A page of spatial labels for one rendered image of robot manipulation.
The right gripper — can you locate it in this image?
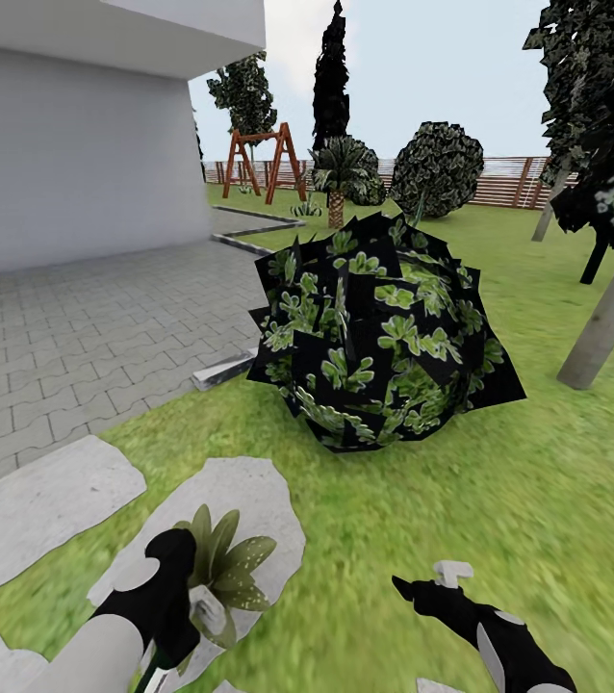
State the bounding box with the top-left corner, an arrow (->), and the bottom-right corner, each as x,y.
393,577 -> 467,630

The insectifuge atomizer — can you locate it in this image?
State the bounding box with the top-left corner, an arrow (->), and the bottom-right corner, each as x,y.
135,649 -> 171,693

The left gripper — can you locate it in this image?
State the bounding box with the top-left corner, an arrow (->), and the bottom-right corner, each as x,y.
152,597 -> 201,669

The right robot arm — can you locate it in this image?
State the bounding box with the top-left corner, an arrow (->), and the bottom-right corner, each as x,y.
393,559 -> 577,693

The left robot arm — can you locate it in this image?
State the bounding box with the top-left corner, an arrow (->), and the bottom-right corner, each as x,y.
23,529 -> 227,693

